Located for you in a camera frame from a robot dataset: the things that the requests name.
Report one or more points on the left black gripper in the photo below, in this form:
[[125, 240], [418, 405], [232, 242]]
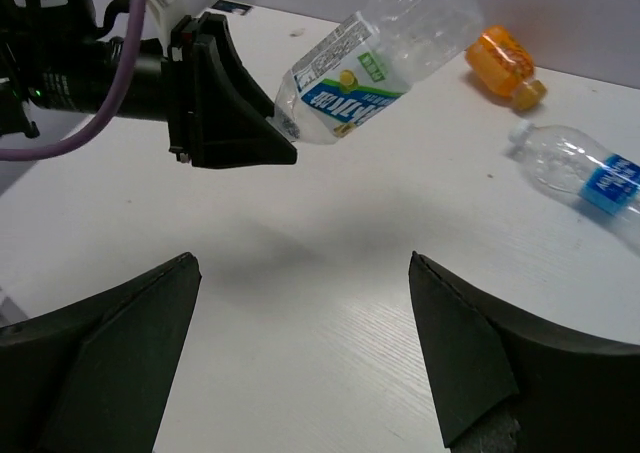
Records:
[[55, 55]]

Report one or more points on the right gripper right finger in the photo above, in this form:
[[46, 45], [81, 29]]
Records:
[[505, 380]]

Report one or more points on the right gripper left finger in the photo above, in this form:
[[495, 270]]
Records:
[[95, 376]]

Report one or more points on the clear bottle green blue label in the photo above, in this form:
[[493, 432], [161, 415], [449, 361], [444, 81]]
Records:
[[368, 62]]

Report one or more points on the orange plastic bottle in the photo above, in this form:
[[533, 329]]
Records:
[[506, 68]]

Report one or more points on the left blue table sticker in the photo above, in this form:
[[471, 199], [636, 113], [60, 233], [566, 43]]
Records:
[[232, 7]]

